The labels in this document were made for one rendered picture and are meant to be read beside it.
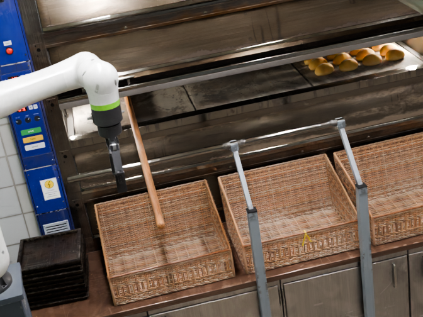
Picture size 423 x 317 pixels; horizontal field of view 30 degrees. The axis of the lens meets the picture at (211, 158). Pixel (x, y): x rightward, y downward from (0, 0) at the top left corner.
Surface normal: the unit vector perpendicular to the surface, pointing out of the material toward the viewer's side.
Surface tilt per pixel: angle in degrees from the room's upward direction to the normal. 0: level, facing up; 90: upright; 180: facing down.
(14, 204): 90
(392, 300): 90
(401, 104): 70
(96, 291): 0
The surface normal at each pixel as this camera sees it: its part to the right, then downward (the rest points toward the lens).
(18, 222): 0.19, 0.41
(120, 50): 0.14, 0.08
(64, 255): -0.14, -0.89
